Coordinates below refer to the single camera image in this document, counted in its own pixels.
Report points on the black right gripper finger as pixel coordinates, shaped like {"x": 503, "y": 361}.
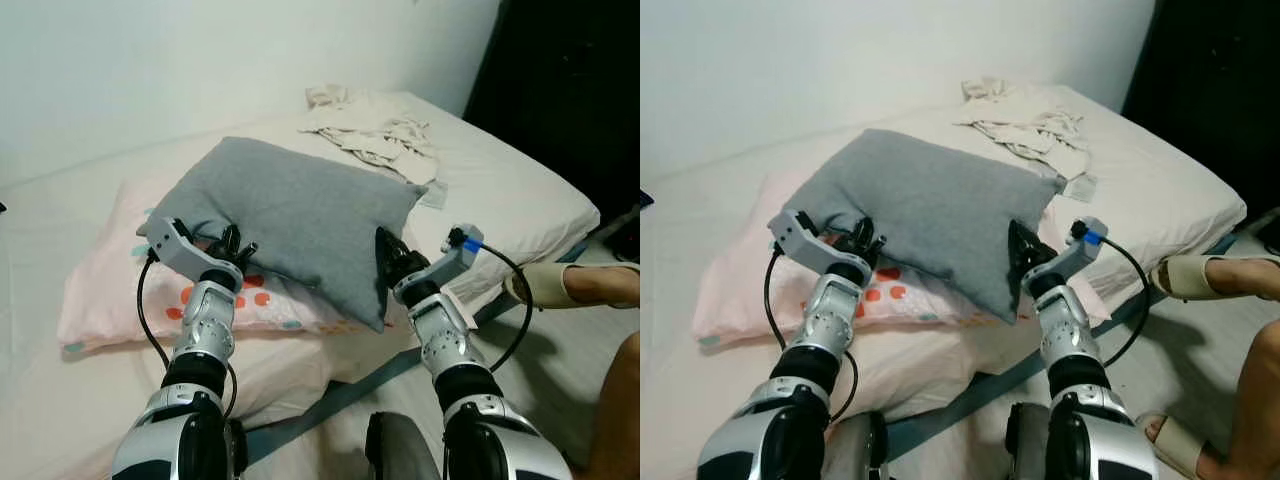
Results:
{"x": 1022, "y": 243}
{"x": 388, "y": 245}

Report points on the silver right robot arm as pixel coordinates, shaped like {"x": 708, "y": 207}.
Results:
{"x": 450, "y": 345}
{"x": 1065, "y": 340}

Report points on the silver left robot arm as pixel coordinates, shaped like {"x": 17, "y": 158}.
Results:
{"x": 205, "y": 330}
{"x": 830, "y": 320}

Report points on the floral pillow with orange dots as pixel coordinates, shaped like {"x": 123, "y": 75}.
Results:
{"x": 730, "y": 295}
{"x": 100, "y": 300}

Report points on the crumpled beige clothes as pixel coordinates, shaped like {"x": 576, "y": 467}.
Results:
{"x": 1030, "y": 125}
{"x": 375, "y": 135}

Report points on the beige slipper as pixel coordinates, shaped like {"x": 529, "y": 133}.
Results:
{"x": 1185, "y": 277}
{"x": 540, "y": 285}
{"x": 1175, "y": 450}

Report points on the grey robot right leg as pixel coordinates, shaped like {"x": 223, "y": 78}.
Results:
{"x": 400, "y": 450}
{"x": 1025, "y": 445}

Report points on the grey robot leg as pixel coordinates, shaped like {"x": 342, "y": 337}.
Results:
{"x": 1025, "y": 445}
{"x": 400, "y": 450}
{"x": 238, "y": 445}
{"x": 860, "y": 450}

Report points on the grey robot left leg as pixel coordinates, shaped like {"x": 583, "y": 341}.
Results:
{"x": 238, "y": 445}
{"x": 860, "y": 450}

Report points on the person bare leg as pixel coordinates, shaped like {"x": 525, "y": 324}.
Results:
{"x": 615, "y": 285}
{"x": 620, "y": 420}
{"x": 1255, "y": 400}
{"x": 1250, "y": 275}

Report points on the black curtain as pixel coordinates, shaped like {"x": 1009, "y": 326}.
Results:
{"x": 1220, "y": 90}
{"x": 570, "y": 90}

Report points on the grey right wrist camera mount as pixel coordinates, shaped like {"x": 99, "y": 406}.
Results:
{"x": 440, "y": 270}
{"x": 1075, "y": 255}

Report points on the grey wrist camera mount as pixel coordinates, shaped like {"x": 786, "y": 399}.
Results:
{"x": 1075, "y": 255}
{"x": 180, "y": 245}
{"x": 800, "y": 235}
{"x": 440, "y": 270}

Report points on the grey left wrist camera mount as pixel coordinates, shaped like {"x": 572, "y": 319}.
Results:
{"x": 800, "y": 235}
{"x": 180, "y": 245}

